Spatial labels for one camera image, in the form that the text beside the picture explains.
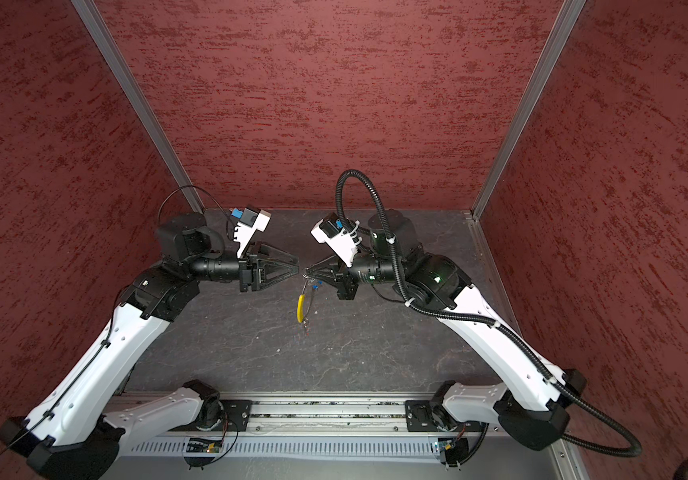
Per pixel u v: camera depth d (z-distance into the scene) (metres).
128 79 0.83
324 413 0.76
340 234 0.48
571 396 0.37
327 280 0.56
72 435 0.37
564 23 0.73
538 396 0.37
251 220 0.50
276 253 0.56
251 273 0.49
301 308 0.57
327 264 0.53
